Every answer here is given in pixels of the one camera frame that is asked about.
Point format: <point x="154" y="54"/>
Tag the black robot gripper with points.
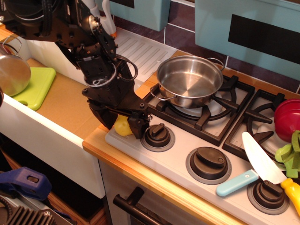
<point x="111" y="91"/>

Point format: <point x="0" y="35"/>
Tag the yellow toy potato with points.
<point x="122" y="126"/>

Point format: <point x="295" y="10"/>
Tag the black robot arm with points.
<point x="84" y="42"/>

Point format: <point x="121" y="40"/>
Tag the stainless steel pan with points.
<point x="188" y="81"/>

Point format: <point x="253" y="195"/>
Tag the steel pot in sink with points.
<point x="15" y="73"/>

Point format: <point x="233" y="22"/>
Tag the left black burner grate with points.
<point x="211" y="122"/>

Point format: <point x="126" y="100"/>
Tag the black burner grate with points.
<point x="257" y="119"/>
<point x="211" y="122"/>

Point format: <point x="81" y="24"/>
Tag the left black stove knob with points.
<point x="158" y="138"/>

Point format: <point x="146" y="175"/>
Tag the black stove knob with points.
<point x="158" y="138"/>
<point x="208" y="165"/>
<point x="267" y="197"/>

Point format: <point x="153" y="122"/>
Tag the grey toy stove top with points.
<point x="172" y="164"/>

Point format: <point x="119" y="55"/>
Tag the green cutting board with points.
<point x="35" y="92"/>

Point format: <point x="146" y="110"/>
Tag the middle black stove knob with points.
<point x="208" y="165"/>

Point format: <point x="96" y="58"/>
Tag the teal hanging box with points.
<point x="152" y="14"/>

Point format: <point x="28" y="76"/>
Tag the grey toy faucet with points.
<point x="106" y="20"/>

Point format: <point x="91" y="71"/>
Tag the blue clamp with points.
<point x="26" y="182"/>

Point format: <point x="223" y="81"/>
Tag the right black burner grate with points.
<point x="257" y="119"/>

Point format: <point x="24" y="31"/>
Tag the white blue toy knife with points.
<point x="263" y="167"/>

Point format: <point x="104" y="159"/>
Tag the red toy bowl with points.
<point x="287" y="119"/>

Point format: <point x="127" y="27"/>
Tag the teal microwave cabinet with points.
<point x="265" y="33"/>

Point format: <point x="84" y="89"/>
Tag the right black stove knob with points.
<point x="267" y="197"/>

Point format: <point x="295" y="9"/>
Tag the green felt toy vegetable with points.
<point x="289" y="155"/>

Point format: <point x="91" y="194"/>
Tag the black oven door handle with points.
<point x="129" y="206"/>

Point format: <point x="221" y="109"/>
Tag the black metal mount base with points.
<point x="16" y="209"/>

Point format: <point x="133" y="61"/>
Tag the yellow toy handle piece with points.
<point x="292" y="190"/>

